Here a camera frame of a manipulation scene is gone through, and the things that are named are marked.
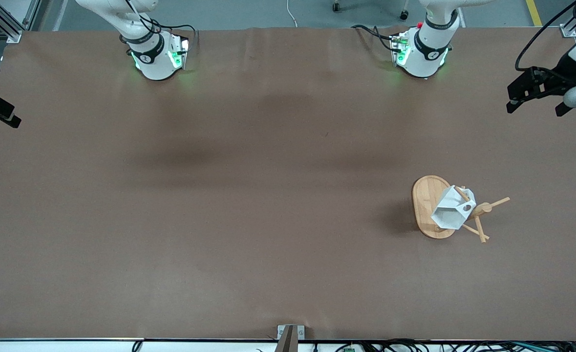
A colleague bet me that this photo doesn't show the black cable bundle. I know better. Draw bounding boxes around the black cable bundle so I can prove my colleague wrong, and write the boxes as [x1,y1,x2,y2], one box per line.
[312,339,576,352]

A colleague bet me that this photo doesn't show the wooden cup rack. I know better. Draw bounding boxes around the wooden cup rack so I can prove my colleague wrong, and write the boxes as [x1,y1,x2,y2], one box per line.
[411,175,511,244]

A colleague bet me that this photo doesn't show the white angular faceted cup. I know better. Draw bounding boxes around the white angular faceted cup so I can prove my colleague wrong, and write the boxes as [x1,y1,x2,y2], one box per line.
[430,185,477,232]

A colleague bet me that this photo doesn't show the black base cable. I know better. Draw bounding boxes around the black base cable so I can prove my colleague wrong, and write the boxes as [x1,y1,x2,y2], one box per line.
[124,0,199,47]
[351,23,397,53]

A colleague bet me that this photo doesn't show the aluminium frame post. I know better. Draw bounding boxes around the aluminium frame post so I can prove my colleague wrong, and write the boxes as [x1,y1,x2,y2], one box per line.
[24,0,56,31]

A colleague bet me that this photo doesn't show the black right base cable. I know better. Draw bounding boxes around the black right base cable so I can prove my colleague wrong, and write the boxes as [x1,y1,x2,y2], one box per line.
[124,0,199,47]

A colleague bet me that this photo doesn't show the metal bracket with post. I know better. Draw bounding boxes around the metal bracket with post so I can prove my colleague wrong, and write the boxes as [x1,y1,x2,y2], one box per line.
[276,325,306,352]

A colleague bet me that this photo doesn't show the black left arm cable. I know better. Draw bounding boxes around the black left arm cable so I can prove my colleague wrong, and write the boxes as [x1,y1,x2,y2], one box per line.
[514,0,576,71]

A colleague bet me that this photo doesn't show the black left base cable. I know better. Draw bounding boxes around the black left base cable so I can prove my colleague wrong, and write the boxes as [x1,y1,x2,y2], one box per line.
[351,23,397,53]

